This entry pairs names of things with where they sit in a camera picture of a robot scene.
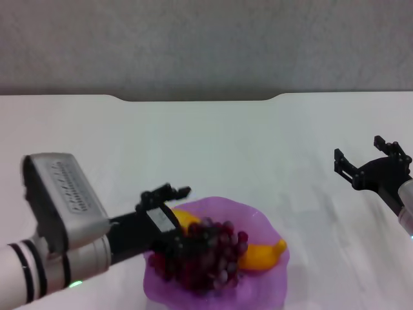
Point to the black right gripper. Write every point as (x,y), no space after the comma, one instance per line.
(380,174)

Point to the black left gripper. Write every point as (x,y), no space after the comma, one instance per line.
(135,235)

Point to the dark red grape bunch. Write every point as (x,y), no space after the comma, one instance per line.
(209,255)

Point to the yellow banana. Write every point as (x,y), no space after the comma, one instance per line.
(261,256)

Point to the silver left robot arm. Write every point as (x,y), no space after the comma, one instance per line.
(48,274)

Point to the purple wavy plastic plate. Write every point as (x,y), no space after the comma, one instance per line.
(267,284)

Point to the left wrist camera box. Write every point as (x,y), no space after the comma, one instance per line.
(64,197)

